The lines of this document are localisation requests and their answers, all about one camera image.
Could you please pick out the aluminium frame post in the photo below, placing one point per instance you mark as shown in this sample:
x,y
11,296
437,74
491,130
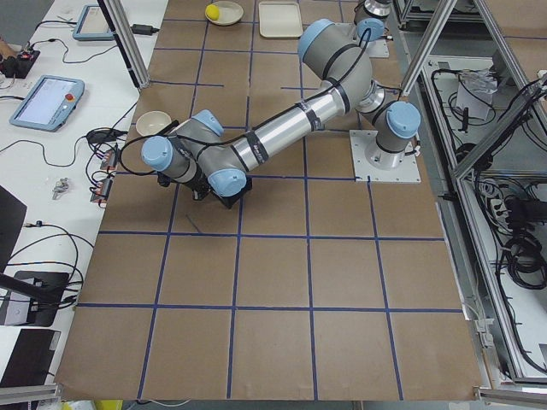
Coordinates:
x,y
117,21

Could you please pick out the white rectangular tray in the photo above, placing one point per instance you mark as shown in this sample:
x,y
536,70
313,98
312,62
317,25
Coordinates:
x,y
280,19

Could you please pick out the near blue teach pendant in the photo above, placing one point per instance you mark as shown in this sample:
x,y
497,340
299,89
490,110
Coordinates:
x,y
48,104

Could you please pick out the black power adapter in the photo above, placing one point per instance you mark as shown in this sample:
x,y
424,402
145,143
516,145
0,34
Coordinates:
x,y
140,29

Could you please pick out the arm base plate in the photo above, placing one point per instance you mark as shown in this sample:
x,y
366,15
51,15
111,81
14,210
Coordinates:
x,y
406,166
377,47

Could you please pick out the cream bowl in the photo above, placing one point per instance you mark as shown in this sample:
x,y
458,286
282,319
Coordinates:
x,y
152,122

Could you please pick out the blue teach pendant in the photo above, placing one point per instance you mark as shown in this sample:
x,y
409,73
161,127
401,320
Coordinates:
x,y
48,104
92,25

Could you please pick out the yellow lemon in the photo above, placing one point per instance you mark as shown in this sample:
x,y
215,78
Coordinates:
x,y
212,12

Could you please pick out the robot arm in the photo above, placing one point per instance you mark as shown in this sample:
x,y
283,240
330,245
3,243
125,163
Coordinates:
x,y
369,19
341,62

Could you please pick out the far blue teach pendant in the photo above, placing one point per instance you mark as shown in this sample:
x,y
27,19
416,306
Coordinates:
x,y
92,25

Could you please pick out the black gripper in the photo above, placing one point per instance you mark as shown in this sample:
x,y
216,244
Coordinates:
x,y
202,190

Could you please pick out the cream round plate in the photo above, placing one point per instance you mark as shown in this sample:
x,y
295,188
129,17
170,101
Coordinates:
x,y
231,13

